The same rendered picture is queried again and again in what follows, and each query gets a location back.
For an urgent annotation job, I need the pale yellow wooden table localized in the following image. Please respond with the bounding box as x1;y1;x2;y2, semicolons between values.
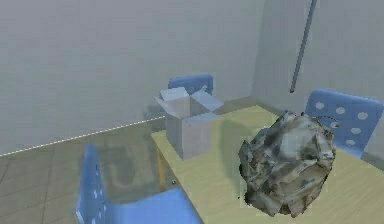
150;105;384;224

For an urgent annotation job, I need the open grey cardboard box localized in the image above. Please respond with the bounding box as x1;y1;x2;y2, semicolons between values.
153;85;225;161

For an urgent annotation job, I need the crumpled grey green lump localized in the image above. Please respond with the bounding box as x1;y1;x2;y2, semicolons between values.
237;110;337;218

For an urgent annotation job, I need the thin grey pole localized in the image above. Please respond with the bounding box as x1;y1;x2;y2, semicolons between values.
289;0;318;94

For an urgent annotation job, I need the blue chair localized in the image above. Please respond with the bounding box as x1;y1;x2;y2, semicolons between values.
304;88;384;160
167;73;214;97
75;143;202;224

